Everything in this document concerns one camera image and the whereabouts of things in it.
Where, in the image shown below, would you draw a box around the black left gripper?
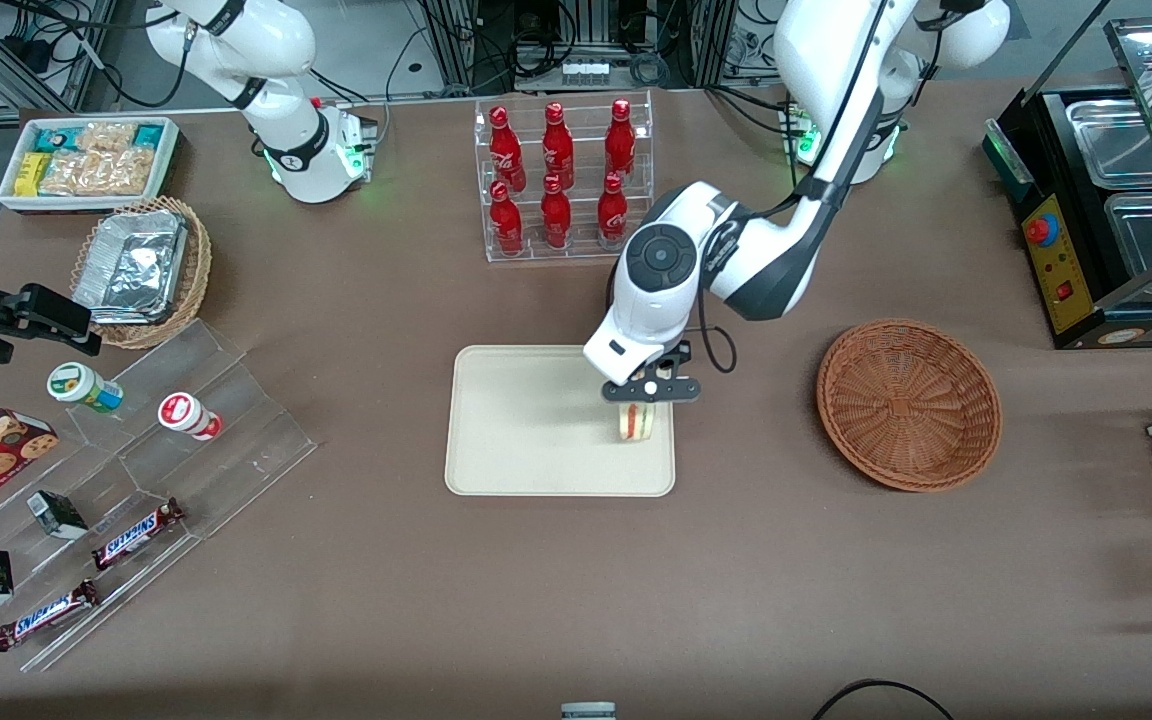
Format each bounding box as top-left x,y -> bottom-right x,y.
604,340 -> 703,417

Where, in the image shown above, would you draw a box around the triangle sandwich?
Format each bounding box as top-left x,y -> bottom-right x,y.
618,402 -> 658,444

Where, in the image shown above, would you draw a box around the cream plastic tray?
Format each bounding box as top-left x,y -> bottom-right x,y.
444,345 -> 677,498

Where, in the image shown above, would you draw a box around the light wicker basket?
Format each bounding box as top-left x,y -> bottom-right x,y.
71,195 -> 212,351

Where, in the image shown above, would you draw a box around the brown wicker basket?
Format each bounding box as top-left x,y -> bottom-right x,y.
816,318 -> 1003,493

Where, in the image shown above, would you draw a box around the green sunflower lid cup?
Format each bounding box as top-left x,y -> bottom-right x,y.
46,362 -> 124,414

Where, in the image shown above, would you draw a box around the silver foil pack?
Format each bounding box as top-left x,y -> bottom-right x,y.
71,210 -> 187,326

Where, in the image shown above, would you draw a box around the white snack tub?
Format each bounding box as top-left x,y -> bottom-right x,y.
0,115 -> 182,215

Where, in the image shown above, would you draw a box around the yellow snack packet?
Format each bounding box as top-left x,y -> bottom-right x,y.
14,152 -> 53,197

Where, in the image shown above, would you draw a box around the clear bag of crackers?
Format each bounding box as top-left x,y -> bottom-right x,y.
76,121 -> 139,153
40,148 -> 155,197

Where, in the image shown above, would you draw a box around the clear acrylic bottle rack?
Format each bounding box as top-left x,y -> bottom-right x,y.
474,90 -> 655,266

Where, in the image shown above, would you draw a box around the red strawberry yogurt cup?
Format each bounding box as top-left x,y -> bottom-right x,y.
158,392 -> 224,442

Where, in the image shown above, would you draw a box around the red cola bottle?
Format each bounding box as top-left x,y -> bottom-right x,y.
489,180 -> 525,257
542,102 -> 575,191
597,172 -> 630,249
541,175 -> 573,251
605,98 -> 637,183
489,106 -> 525,193

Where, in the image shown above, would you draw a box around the Snickers chocolate bar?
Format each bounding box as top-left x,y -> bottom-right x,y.
91,498 -> 185,571
0,580 -> 100,653

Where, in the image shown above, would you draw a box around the clear acrylic stepped display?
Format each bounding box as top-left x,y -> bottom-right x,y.
0,318 -> 317,673

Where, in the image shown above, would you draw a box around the black food warmer cabinet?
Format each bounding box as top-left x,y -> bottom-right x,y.
983,15 -> 1152,351

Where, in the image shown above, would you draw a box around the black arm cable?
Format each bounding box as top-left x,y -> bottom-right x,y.
694,288 -> 738,375

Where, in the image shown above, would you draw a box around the black table cable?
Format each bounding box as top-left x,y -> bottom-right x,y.
811,679 -> 957,720

